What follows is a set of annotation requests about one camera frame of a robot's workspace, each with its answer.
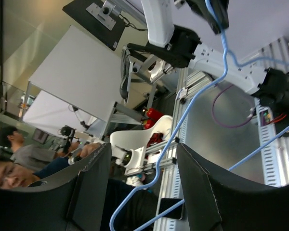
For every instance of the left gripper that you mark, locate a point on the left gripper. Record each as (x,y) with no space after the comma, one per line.
(213,11)

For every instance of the person in grey shirt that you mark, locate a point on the person in grey shirt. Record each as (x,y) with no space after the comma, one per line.
(29,156)

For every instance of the light blue wire hanger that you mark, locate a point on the light blue wire hanger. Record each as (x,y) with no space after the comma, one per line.
(194,99)

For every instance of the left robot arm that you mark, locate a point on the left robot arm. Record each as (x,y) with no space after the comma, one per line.
(181,47)

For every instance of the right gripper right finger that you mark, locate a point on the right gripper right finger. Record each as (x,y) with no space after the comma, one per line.
(219,200)

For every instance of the overhead camera on mount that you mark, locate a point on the overhead camera on mount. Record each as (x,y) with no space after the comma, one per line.
(100,18)

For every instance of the white slotted cable duct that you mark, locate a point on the white slotted cable duct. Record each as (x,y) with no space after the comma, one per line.
(268,153)

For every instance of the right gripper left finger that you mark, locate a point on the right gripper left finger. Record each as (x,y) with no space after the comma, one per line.
(69,200)

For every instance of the person with glasses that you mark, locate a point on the person with glasses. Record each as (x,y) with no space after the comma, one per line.
(13,175)

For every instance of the white partition board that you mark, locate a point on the white partition board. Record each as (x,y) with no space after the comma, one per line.
(78,72)

